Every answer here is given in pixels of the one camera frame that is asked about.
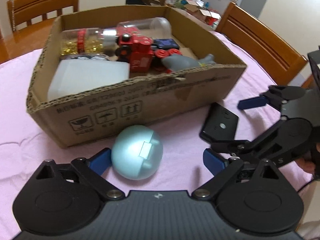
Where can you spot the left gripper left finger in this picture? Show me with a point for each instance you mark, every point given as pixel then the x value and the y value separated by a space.
pixel 90 171

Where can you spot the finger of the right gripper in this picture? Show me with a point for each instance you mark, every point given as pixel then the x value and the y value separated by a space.
pixel 250 103
pixel 228 146

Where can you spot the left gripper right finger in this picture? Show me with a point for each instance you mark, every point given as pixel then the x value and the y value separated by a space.
pixel 224 171

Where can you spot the teal round case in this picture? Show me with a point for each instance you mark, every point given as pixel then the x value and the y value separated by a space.
pixel 137 152

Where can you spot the grey toy figure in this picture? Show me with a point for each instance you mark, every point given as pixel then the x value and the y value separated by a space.
pixel 176 62

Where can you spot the white plastic container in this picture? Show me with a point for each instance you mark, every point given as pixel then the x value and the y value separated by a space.
pixel 78 75

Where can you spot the clear plastic jar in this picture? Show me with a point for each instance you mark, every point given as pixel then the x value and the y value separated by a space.
pixel 155 28

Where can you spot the red toy train engine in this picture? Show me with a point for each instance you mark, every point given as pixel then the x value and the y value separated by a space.
pixel 136 51

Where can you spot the gold capsule bottle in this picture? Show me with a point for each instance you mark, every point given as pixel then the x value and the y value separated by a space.
pixel 88 40

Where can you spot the black rectangular case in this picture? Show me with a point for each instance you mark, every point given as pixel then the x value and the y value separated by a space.
pixel 220 124

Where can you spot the pink cloth mat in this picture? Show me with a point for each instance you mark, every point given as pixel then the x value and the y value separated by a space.
pixel 24 145

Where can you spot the wooden chair right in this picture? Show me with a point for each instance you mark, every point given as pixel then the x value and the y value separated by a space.
pixel 280 60

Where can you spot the wooden chair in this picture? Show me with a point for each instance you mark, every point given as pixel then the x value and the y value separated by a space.
pixel 280 60
pixel 23 11

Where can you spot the cardboard box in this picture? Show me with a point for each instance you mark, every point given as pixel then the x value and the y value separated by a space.
pixel 143 98

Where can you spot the grey refrigerator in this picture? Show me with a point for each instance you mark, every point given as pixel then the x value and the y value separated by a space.
pixel 253 7

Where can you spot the wooden chair back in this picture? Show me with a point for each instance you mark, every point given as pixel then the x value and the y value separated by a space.
pixel 23 11

